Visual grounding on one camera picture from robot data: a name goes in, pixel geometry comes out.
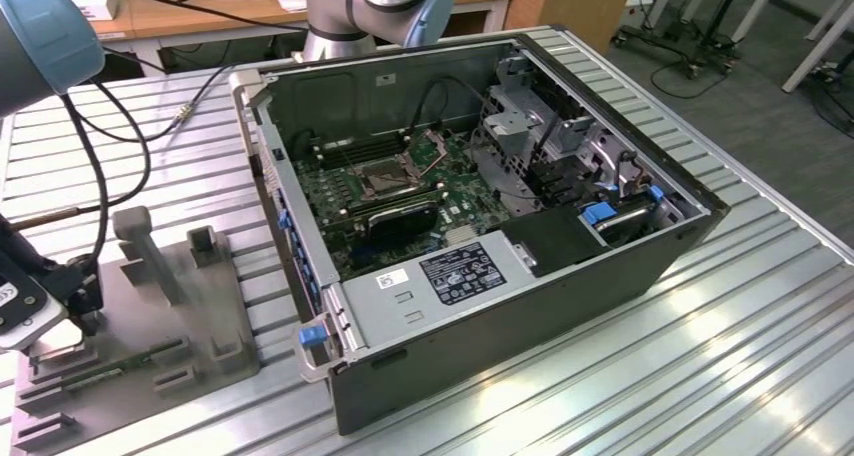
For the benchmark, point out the wooden cabinet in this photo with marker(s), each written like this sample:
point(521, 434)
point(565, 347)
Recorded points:
point(587, 6)

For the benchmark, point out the blue slot retainer strip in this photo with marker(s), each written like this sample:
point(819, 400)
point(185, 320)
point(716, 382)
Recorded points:
point(283, 221)

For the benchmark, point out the CPU socket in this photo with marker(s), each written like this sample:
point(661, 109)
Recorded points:
point(387, 181)

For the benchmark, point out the blue case latch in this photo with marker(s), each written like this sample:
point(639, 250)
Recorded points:
point(312, 337)

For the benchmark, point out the green RAM stick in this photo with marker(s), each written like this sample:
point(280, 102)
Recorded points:
point(106, 373)

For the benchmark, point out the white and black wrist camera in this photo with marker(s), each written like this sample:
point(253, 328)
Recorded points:
point(26, 321)

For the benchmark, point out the black wheeled cart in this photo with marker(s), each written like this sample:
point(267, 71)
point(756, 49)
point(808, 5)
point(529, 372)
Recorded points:
point(694, 51)

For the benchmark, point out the white table leg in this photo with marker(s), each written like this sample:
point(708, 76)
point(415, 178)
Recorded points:
point(810, 56)

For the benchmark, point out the small silver heatsink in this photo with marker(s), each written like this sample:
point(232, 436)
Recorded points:
point(460, 235)

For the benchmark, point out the black RAM slot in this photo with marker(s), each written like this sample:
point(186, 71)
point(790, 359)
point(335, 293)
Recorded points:
point(380, 143)
point(380, 138)
point(380, 148)

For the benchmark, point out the blue disk carrier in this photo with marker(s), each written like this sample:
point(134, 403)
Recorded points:
point(595, 213)

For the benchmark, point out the silver drive cage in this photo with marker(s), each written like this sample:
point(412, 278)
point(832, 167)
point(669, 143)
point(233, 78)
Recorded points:
point(513, 126)

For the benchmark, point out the small blue clip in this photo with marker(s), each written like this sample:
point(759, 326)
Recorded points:
point(653, 193)

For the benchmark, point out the thin metal locking lever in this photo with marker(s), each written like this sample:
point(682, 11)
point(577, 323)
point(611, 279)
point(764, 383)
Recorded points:
point(347, 158)

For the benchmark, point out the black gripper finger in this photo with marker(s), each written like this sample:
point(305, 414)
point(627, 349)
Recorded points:
point(86, 306)

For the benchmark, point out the black graphics card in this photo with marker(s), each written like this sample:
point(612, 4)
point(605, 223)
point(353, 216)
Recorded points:
point(403, 223)

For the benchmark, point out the white cardboard box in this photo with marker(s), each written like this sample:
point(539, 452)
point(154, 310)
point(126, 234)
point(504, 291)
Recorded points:
point(100, 3)

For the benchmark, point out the black open PC case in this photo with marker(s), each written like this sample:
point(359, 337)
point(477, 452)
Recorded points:
point(500, 336)

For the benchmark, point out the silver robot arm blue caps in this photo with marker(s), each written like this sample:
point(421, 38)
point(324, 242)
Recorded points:
point(46, 46)

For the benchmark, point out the grey parts rack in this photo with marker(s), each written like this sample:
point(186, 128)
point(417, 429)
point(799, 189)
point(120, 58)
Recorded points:
point(146, 321)

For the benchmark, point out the green motherboard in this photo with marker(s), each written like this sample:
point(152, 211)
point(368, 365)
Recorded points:
point(460, 176)

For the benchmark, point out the grey power supply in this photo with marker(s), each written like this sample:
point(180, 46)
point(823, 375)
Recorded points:
point(400, 301)

